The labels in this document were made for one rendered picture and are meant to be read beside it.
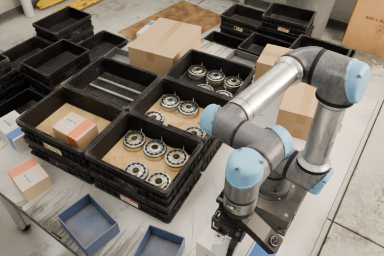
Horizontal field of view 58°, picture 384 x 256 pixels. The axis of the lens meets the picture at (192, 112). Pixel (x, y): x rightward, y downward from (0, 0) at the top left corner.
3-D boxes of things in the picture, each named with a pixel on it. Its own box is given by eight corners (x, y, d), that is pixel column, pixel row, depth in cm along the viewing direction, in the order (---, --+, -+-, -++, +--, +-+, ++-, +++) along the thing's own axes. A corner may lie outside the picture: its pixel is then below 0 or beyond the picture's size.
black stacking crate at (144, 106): (231, 118, 173) (233, 101, 165) (203, 159, 154) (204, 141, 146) (163, 94, 187) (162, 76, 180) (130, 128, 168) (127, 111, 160)
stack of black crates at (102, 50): (109, 62, 326) (103, 29, 304) (133, 72, 314) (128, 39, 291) (76, 83, 302) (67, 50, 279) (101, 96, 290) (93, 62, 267)
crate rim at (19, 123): (127, 114, 162) (127, 110, 160) (83, 157, 142) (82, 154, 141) (63, 87, 176) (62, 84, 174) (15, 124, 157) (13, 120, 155)
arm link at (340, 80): (295, 166, 139) (330, 42, 105) (330, 185, 132) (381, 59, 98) (279, 183, 132) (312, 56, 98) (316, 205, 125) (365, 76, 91)
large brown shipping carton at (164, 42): (162, 43, 246) (160, 16, 232) (200, 52, 237) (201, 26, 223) (131, 74, 219) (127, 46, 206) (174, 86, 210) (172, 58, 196)
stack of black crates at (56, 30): (79, 48, 343) (68, 5, 313) (101, 58, 331) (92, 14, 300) (46, 68, 319) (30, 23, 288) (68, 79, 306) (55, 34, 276)
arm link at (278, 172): (269, 150, 146) (273, 127, 137) (298, 166, 139) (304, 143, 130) (253, 168, 139) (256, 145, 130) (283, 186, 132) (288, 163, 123)
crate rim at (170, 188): (204, 144, 147) (204, 141, 146) (167, 198, 128) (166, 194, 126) (127, 114, 162) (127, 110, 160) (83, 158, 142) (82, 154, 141)
